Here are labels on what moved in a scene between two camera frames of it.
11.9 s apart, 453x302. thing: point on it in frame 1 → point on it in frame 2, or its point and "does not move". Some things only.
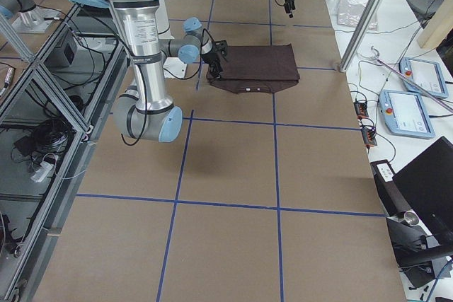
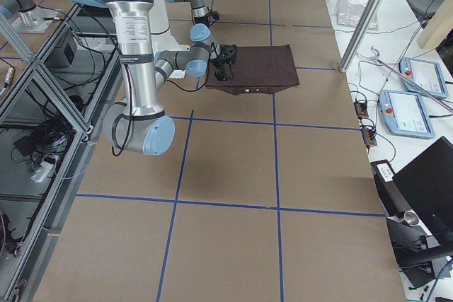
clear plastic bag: (349, 14) does not move
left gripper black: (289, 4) → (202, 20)
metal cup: (411, 217) does not move
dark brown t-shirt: (260, 68) does not move
